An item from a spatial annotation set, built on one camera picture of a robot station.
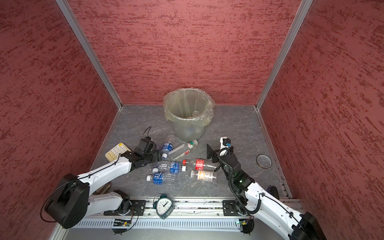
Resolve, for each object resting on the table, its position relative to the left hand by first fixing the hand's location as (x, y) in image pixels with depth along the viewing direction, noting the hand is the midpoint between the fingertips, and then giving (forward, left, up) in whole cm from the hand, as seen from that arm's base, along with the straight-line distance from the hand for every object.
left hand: (156, 158), depth 89 cm
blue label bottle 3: (-13, -5, +2) cm, 14 cm away
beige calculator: (+2, +28, -1) cm, 28 cm away
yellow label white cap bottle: (-11, -28, +2) cm, 30 cm away
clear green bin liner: (+33, -21, +12) cm, 41 cm away
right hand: (+1, -34, +13) cm, 36 cm away
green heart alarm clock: (-25, -8, +1) cm, 27 cm away
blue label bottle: (+5, -6, +3) cm, 9 cm away
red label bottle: (-4, -27, +3) cm, 28 cm away
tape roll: (+1, -67, -3) cm, 67 cm away
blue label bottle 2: (-6, -7, +2) cm, 10 cm away
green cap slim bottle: (+9, -20, 0) cm, 22 cm away
